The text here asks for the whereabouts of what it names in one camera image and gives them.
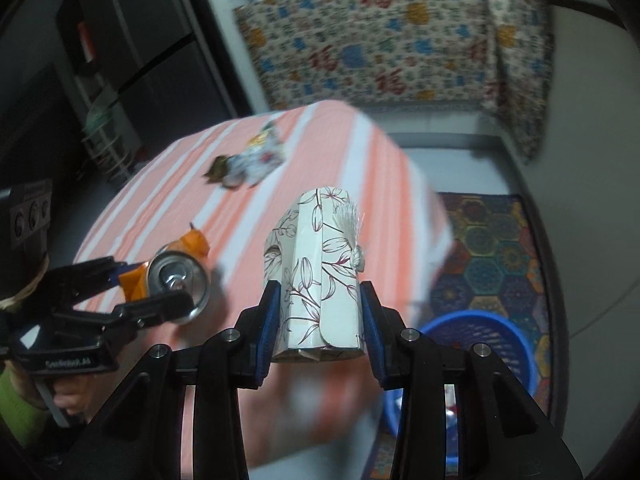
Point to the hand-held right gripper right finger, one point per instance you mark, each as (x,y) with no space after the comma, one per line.
(372,340)

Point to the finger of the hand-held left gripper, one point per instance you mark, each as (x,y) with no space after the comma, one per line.
(155,310)
(85,277)

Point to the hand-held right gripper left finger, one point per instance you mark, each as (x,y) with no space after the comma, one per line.
(267,330)

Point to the orange drink can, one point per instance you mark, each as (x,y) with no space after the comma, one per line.
(175,275)

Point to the white floral paper box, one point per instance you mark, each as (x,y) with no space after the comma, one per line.
(310,285)

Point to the blue plastic basket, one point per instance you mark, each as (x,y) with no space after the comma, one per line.
(480,330)

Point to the person's left hand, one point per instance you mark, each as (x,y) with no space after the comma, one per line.
(77,397)

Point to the brown crumpled wrapper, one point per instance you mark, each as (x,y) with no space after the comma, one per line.
(219,170)

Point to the colourful hexagon floor mat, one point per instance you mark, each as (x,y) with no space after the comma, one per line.
(490,240)

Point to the crumpled white blue wrapper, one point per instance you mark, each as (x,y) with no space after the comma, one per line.
(260,157)

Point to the dark grey refrigerator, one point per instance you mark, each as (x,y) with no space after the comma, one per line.
(150,60)

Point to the printed floral cloth cover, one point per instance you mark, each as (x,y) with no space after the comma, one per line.
(360,45)
(520,75)

